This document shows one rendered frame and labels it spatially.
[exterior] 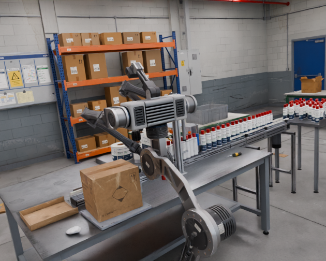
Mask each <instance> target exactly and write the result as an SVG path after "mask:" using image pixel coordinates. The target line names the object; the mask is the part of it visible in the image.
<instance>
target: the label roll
mask: <svg viewBox="0 0 326 261"><path fill-rule="evenodd" d="M111 152H112V159H113V161H115V160H120V159H123V160H126V161H129V160H131V159H133V153H131V152H130V151H129V149H128V148H127V147H126V146H125V145H124V144H123V143H122V142H117V143H114V144H112V145H111Z"/></svg>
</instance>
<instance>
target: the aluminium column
mask: <svg viewBox="0 0 326 261"><path fill-rule="evenodd" d="M172 94H177V93H169V95H172ZM172 130H173V141H174V151H175V163H176V168H177V170H178V171H179V172H180V173H181V174H182V173H184V167H183V155H182V143H181V132H180V121H173V122H172Z"/></svg>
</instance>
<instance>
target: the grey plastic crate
mask: <svg viewBox="0 0 326 261"><path fill-rule="evenodd" d="M227 107H228V105H222V104H207V105H202V106H198V107H197V110H196V111H195V112H194V113H188V114H187V118H186V123H194V124H199V125H204V124H208V123H212V122H216V121H219V120H223V119H226V118H228V108H227Z"/></svg>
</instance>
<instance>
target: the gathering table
mask: <svg viewBox="0 0 326 261"><path fill-rule="evenodd" d="M279 118H283V113H281V114H278V115H275V116H273V119H275V120H276V119H279ZM282 120H283V119H282ZM279 121H280V120H279ZM276 122H277V121H276ZM288 122H290V125H297V126H298V170H302V169H301V126H311V127H315V137H314V190H315V191H314V193H319V192H318V178H319V127H321V126H324V125H326V118H323V119H322V120H320V121H319V123H318V124H316V123H314V122H312V121H311V120H308V119H307V118H306V119H303V120H299V118H295V116H294V119H293V120H289V119H288ZM275 168H279V149H275ZM275 180H276V181H275V183H279V181H278V180H279V171H275Z"/></svg>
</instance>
